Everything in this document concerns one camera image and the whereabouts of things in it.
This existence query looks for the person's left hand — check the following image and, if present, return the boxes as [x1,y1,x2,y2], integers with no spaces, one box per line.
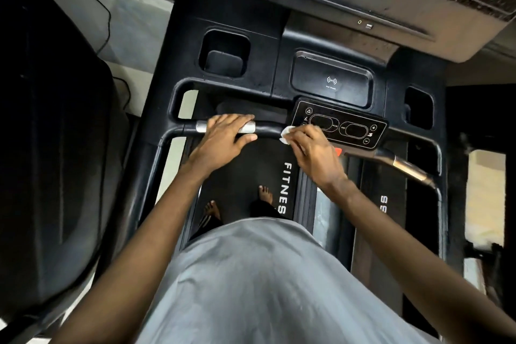
[187,113,259,178]

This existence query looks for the person's right hand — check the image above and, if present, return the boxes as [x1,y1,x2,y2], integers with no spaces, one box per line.
[284,123,349,193]

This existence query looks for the black treadmill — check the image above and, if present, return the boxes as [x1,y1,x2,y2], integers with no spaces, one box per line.
[97,0,516,344]

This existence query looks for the person's right forearm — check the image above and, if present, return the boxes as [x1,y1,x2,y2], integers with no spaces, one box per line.
[326,178,516,344]

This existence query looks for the person's left forearm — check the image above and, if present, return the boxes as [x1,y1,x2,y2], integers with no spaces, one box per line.
[52,158,209,344]

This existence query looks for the person's bare foot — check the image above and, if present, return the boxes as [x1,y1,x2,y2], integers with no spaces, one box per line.
[204,199,223,223]
[258,185,276,207]

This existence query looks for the black striped trousers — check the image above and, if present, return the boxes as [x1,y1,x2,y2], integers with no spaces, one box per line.
[189,198,283,240]

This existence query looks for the black stair climber machine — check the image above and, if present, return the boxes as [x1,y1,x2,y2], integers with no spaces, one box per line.
[0,0,134,344]

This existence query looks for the black power cable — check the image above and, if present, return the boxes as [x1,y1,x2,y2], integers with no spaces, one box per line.
[74,0,132,111]

